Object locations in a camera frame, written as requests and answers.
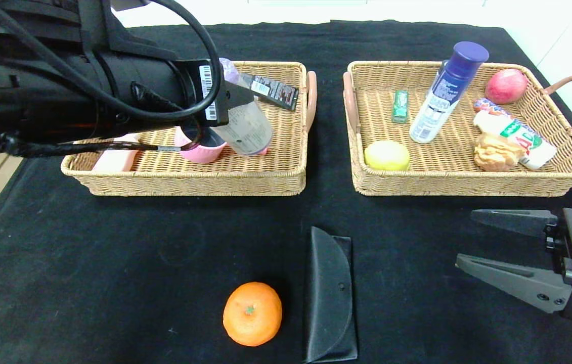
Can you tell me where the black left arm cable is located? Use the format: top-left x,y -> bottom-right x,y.
0,0 -> 224,122

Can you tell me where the black pouch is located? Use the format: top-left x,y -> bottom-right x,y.
305,226 -> 359,364

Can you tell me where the red blue wrapped snack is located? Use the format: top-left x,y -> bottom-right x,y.
472,99 -> 506,119

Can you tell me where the blue capped spray can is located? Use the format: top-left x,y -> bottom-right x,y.
410,41 -> 490,145

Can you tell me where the black tablecloth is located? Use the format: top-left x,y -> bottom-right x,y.
0,20 -> 572,364

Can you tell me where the wicker basket with food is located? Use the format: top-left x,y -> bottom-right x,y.
342,61 -> 572,198

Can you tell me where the yellow lemon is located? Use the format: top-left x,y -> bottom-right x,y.
364,140 -> 411,172

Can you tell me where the wicker basket with spatula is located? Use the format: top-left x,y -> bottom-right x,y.
61,61 -> 318,198

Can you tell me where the purple lidded can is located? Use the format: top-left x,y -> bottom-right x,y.
210,58 -> 274,156

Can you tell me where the dark cosmetic tube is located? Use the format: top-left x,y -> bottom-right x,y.
239,73 -> 300,112

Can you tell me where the cream bread bun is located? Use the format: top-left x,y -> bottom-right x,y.
474,132 -> 525,173

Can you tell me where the orange fruit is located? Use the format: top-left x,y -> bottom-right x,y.
223,282 -> 283,347

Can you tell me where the white table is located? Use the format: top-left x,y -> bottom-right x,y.
114,0 -> 509,51

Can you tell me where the red apple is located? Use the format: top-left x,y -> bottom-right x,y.
484,69 -> 528,105

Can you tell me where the white yoghurt drink bottle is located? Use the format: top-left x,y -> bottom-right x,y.
473,111 -> 557,170

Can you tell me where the green gum pack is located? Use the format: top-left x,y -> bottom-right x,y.
391,90 -> 410,125

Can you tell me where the pink lotion bottle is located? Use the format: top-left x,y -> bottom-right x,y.
93,134 -> 140,172

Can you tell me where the pink saucepan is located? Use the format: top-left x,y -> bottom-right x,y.
173,126 -> 269,164

